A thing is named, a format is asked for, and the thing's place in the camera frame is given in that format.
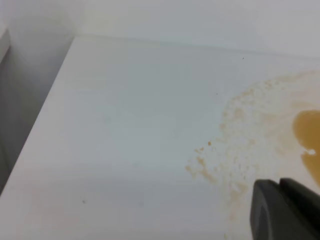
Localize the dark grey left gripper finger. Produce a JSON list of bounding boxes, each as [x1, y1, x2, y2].
[[250, 178, 320, 240]]

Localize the brown coffee puddle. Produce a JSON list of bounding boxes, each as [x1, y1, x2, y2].
[[292, 110, 320, 186]]

